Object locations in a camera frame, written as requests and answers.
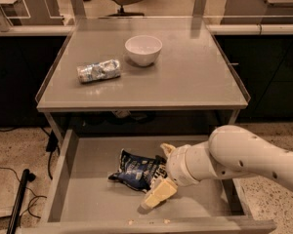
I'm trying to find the grey cabinet counter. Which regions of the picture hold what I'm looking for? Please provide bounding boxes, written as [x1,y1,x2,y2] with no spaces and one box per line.
[37,17,250,138]

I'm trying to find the blue chip bag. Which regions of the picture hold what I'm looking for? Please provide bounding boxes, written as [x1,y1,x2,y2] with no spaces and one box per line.
[108,149,167,192]

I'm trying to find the open grey top drawer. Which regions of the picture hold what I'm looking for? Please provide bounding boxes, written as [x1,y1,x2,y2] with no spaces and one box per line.
[17,130,275,234]

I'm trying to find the white ceramic bowl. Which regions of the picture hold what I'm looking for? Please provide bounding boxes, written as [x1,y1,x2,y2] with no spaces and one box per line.
[125,35,162,66]

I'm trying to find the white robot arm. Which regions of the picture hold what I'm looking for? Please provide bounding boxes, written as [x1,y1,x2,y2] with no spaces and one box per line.
[141,125,293,210]

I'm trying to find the black pole on floor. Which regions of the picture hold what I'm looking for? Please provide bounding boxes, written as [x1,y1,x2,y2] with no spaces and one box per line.
[6,169,35,234]

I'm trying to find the grey background desk right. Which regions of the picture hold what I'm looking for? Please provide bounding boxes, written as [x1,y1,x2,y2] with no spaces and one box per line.
[221,0,293,24]

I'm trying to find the background desk left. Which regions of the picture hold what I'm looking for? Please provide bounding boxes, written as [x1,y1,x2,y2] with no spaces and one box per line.
[0,0,63,25]

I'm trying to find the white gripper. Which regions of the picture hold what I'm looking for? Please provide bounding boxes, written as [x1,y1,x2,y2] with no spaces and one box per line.
[141,143,198,210]

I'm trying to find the black floor cable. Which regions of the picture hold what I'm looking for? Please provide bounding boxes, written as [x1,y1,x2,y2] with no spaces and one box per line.
[0,127,62,219]

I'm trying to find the crumpled silver snack bag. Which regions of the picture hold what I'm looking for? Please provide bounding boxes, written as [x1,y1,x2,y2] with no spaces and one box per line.
[76,59,121,84]

